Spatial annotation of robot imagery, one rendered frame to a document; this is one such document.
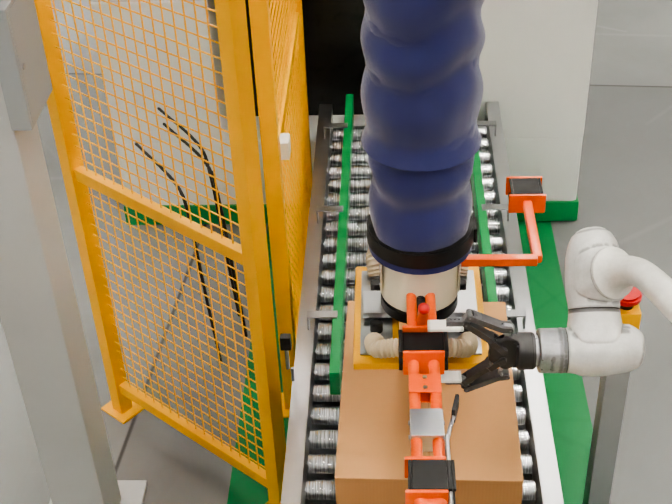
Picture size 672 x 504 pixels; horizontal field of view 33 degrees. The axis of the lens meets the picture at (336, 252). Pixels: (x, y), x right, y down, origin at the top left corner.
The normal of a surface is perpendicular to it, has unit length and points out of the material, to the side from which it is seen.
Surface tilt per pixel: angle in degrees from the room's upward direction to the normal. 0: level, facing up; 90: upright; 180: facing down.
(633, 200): 0
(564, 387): 0
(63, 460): 90
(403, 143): 102
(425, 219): 75
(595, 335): 40
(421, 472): 0
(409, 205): 108
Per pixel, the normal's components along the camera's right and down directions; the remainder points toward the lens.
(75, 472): -0.04, 0.60
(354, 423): -0.04, -0.80
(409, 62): -0.40, 0.32
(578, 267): -0.83, -0.18
